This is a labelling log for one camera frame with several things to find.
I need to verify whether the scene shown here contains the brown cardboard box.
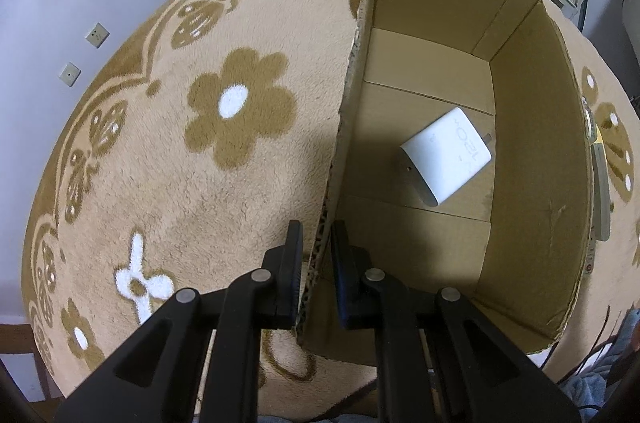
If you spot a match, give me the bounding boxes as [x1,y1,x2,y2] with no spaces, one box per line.
[297,0,593,363]

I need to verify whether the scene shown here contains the grey white device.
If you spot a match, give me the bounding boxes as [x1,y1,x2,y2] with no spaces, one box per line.
[591,134,612,241]

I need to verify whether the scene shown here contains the wooden chair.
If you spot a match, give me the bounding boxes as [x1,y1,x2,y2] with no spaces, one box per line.
[0,323,61,403]

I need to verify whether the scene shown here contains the white power adapter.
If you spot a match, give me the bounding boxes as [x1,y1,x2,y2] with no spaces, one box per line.
[400,107,492,206]

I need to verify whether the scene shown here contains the beige floral carpet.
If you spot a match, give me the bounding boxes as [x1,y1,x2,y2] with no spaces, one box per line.
[22,0,639,421]

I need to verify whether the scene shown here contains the lower wall socket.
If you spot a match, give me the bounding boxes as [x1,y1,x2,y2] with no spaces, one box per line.
[58,62,81,87]

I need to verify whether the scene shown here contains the wall socket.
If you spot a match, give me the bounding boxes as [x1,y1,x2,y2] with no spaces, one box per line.
[58,62,81,87]
[86,22,110,48]

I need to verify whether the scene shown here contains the upper wall socket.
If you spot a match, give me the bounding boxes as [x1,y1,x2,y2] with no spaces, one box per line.
[86,22,110,48]

